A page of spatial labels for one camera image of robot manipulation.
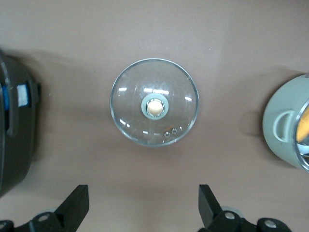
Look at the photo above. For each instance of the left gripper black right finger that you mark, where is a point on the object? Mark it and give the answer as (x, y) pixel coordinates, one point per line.
(212, 215)

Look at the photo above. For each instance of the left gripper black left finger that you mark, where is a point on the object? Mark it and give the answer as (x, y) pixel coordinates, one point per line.
(70, 212)

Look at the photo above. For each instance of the glass lid with beige knob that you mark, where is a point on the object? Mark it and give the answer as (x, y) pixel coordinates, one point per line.
(135, 108)

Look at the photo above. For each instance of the yellow corn cob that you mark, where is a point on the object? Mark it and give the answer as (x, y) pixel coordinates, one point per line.
(304, 130)

